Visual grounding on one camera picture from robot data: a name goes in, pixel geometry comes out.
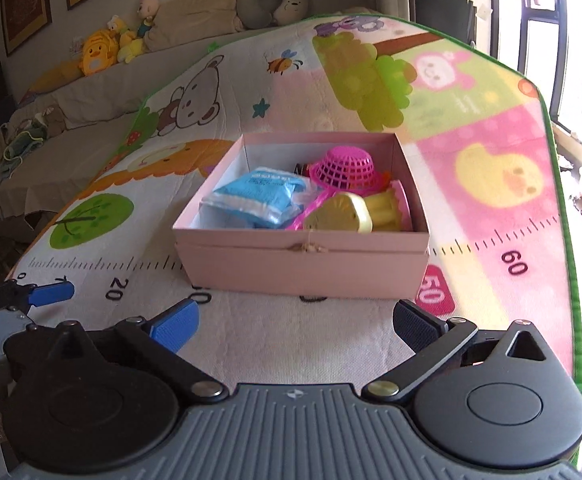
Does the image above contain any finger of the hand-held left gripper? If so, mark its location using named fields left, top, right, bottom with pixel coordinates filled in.
left=0, top=281, right=76, bottom=314

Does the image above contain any small cartoon boy doll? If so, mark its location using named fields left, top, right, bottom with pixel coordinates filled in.
left=137, top=0, right=165, bottom=39

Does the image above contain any yellow plush doll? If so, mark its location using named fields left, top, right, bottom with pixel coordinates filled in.
left=106, top=14, right=148, bottom=64

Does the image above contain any yellow and pink toy camera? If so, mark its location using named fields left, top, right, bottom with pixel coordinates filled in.
left=301, top=191, right=375, bottom=235

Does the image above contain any green and yellow knit cloth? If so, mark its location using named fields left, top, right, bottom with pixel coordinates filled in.
left=0, top=115, right=48, bottom=181

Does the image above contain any beige pillow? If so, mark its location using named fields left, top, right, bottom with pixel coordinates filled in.
left=143, top=0, right=246, bottom=52

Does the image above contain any beige covered sofa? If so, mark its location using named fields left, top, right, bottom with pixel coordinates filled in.
left=0, top=5, right=372, bottom=241

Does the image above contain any pink cardboard box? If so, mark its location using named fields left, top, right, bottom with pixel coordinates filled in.
left=172, top=131, right=431, bottom=302

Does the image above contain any grey neck pillow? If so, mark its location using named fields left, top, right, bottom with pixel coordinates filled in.
left=235, top=0, right=294, bottom=31

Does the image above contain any printed cartoon play mat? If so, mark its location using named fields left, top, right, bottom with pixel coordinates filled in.
left=3, top=12, right=582, bottom=386

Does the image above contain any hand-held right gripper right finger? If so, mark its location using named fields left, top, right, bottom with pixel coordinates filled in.
left=361, top=299, right=565, bottom=404

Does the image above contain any pink plastic strainer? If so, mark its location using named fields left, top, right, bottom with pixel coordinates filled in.
left=285, top=146, right=393, bottom=232

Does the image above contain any yellow duck plush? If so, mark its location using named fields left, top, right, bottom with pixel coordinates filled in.
left=80, top=30, right=122, bottom=78

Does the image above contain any white bear plush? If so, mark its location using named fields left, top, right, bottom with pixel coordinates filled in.
left=271, top=0, right=310, bottom=27

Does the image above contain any yellow cushion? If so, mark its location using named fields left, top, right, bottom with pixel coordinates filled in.
left=20, top=57, right=86, bottom=97

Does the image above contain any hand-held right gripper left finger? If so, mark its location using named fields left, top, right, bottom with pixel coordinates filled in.
left=3, top=297, right=225, bottom=403

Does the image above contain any blue and white packet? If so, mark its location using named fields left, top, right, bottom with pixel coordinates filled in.
left=201, top=166, right=308, bottom=229

